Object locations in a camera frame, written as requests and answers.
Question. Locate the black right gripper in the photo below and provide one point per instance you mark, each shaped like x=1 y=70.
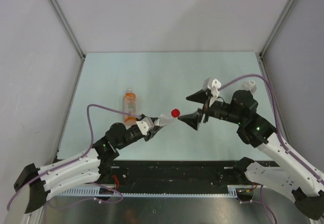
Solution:
x=193 y=119

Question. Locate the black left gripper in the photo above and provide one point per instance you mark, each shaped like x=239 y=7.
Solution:
x=151 y=133

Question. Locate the clear red label water bottle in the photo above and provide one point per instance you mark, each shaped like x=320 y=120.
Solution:
x=164 y=120

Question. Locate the red bottle cap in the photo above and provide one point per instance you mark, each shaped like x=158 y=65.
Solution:
x=175 y=113

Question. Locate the white green fruit tea bottle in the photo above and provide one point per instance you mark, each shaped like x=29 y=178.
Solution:
x=245 y=86

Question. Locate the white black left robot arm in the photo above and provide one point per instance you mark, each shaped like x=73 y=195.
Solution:
x=90 y=166

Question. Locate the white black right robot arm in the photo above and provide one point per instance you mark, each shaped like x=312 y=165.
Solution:
x=300 y=181

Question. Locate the orange label tea bottle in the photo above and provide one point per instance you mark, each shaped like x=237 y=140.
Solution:
x=130 y=108

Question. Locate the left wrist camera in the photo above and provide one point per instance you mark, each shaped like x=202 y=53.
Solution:
x=145 y=125

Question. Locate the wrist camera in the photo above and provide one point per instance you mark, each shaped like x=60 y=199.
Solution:
x=145 y=125
x=211 y=87

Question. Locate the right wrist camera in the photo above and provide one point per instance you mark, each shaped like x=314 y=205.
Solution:
x=211 y=87

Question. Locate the aluminium frame post right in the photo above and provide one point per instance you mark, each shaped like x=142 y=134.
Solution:
x=285 y=13

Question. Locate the aluminium frame post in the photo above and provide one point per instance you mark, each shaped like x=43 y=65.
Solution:
x=66 y=27
x=285 y=13

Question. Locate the aluminium frame post left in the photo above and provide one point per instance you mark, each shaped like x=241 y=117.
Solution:
x=66 y=27

